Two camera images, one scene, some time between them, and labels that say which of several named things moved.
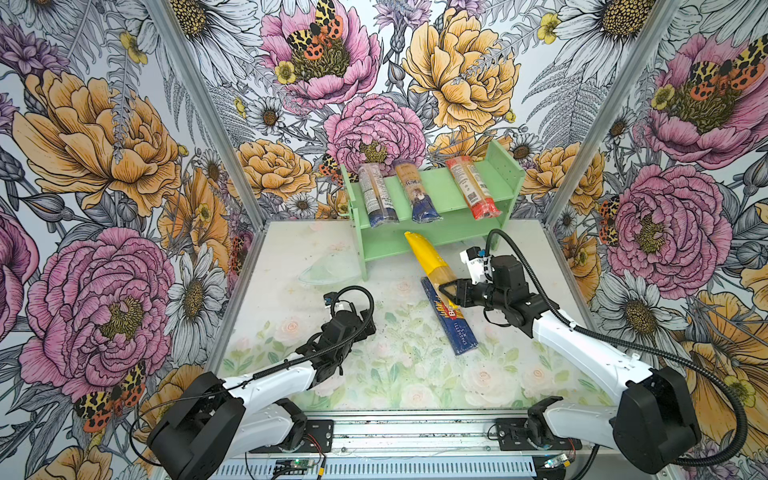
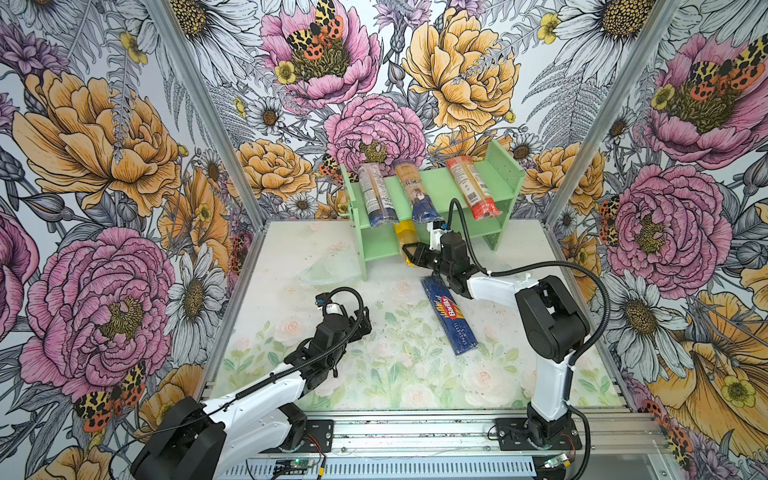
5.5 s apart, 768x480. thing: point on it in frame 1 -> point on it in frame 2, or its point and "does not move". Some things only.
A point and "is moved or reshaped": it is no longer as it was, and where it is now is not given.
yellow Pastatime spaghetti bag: x=438 y=273 is moved or reshaped
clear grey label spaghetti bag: x=380 y=206 does not move
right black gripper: x=463 y=291 -> x=420 y=253
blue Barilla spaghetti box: x=452 y=319 does not move
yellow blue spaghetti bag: x=423 y=207 does not move
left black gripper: x=366 y=320 does not move
